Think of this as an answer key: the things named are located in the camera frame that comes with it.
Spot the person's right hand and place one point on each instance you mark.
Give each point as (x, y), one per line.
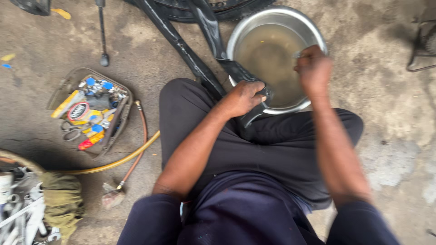
(315, 73)

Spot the person's left hand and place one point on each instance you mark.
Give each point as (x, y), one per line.
(242, 98)

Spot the person's right fingers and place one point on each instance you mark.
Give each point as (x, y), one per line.
(303, 61)

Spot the black rubber tube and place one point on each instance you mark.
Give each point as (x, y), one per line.
(207, 40)

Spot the steel basin of water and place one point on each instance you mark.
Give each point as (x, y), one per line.
(269, 58)

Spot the black bicycle tyre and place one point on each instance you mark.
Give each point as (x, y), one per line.
(231, 10)

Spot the person's black trousers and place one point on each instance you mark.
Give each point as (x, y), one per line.
(272, 153)

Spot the dark metal stand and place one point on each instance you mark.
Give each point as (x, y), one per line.
(422, 44)

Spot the person's navy shirt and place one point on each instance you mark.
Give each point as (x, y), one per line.
(238, 211)

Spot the black metal rod tool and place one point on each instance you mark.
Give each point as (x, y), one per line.
(103, 34)

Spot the brown tray of repair supplies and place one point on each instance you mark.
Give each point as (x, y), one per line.
(92, 112)

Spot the round red-rimmed tin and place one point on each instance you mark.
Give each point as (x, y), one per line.
(78, 111)

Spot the small stone block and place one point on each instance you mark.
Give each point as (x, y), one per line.
(112, 197)

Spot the metal scissors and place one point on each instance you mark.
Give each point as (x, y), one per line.
(71, 131)

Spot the yellow scrap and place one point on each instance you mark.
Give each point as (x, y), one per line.
(62, 13)
(7, 57)

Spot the black plastic object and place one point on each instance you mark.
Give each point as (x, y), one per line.
(32, 6)

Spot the olive green cloth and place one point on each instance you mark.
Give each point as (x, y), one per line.
(63, 200)

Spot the heap of metal wrenches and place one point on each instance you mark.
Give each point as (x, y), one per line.
(22, 207)

